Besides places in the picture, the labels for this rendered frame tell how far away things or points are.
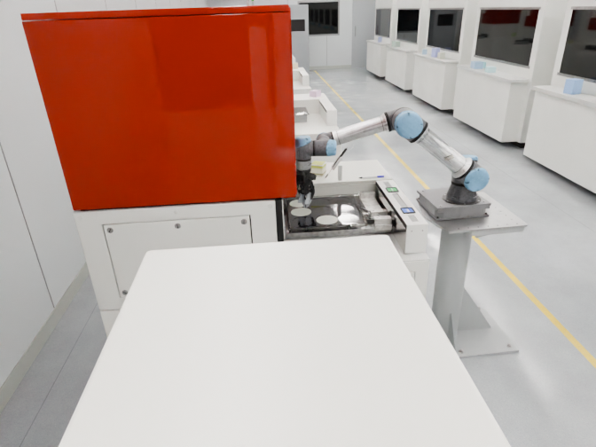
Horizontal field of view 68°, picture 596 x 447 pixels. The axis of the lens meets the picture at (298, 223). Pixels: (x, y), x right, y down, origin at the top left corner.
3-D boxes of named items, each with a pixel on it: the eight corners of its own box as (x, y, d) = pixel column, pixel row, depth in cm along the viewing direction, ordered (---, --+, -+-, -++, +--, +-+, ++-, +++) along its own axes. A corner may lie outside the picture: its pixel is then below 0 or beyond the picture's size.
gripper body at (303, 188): (292, 193, 217) (291, 170, 212) (300, 188, 224) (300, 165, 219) (306, 196, 214) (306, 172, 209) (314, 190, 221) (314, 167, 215)
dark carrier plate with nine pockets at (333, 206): (290, 229, 205) (290, 228, 204) (286, 199, 236) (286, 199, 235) (364, 223, 207) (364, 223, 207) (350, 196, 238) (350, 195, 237)
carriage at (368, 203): (374, 231, 210) (375, 225, 208) (358, 200, 242) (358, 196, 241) (391, 230, 210) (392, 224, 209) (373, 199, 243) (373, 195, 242)
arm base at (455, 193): (470, 192, 239) (472, 175, 235) (482, 202, 225) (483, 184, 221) (442, 194, 239) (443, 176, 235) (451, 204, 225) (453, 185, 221)
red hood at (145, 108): (73, 211, 148) (18, 13, 122) (133, 145, 220) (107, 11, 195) (298, 197, 152) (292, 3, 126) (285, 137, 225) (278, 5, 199)
